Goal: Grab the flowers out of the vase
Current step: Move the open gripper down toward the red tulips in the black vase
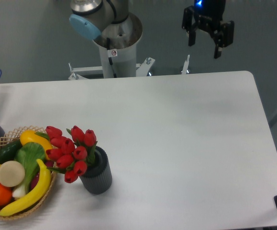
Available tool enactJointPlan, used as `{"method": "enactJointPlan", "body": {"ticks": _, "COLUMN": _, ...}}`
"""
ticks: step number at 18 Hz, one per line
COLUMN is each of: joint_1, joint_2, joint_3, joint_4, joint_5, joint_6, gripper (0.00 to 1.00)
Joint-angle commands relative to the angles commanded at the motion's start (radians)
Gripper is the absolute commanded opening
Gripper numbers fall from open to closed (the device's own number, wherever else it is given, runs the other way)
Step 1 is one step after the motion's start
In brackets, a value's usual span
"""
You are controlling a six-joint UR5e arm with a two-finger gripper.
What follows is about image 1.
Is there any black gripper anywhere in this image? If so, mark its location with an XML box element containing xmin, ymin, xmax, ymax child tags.
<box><xmin>182</xmin><ymin>0</ymin><xmax>234</xmax><ymax>59</ymax></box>

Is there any red tulip bouquet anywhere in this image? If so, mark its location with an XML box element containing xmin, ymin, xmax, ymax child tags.
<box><xmin>36</xmin><ymin>126</ymin><xmax>97</xmax><ymax>183</ymax></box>

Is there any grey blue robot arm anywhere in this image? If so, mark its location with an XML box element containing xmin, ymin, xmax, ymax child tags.
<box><xmin>69</xmin><ymin>0</ymin><xmax>234</xmax><ymax>58</ymax></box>

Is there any dark grey ribbed vase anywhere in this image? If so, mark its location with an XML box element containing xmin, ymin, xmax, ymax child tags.
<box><xmin>79</xmin><ymin>146</ymin><xmax>112</xmax><ymax>195</ymax></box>

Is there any purple red vegetable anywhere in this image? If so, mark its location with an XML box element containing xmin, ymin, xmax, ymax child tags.
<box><xmin>30</xmin><ymin>161</ymin><xmax>54</xmax><ymax>190</ymax></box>

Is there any yellow squash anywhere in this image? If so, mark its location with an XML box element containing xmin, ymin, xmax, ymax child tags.
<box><xmin>20</xmin><ymin>129</ymin><xmax>53</xmax><ymax>160</ymax></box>

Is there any green bok choy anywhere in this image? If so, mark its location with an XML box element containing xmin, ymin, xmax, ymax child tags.
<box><xmin>12</xmin><ymin>142</ymin><xmax>45</xmax><ymax>200</ymax></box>

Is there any woven wicker basket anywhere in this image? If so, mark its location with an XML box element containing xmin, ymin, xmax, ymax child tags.
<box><xmin>0</xmin><ymin>126</ymin><xmax>57</xmax><ymax>221</ymax></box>

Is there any yellow banana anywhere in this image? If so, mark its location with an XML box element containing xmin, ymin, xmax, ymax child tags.
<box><xmin>0</xmin><ymin>159</ymin><xmax>51</xmax><ymax>217</ymax></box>

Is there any dark green cucumber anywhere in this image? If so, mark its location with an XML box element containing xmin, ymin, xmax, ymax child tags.
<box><xmin>0</xmin><ymin>139</ymin><xmax>22</xmax><ymax>164</ymax></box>

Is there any beige round disc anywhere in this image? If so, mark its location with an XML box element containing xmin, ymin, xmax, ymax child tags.
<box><xmin>0</xmin><ymin>161</ymin><xmax>25</xmax><ymax>187</ymax></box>

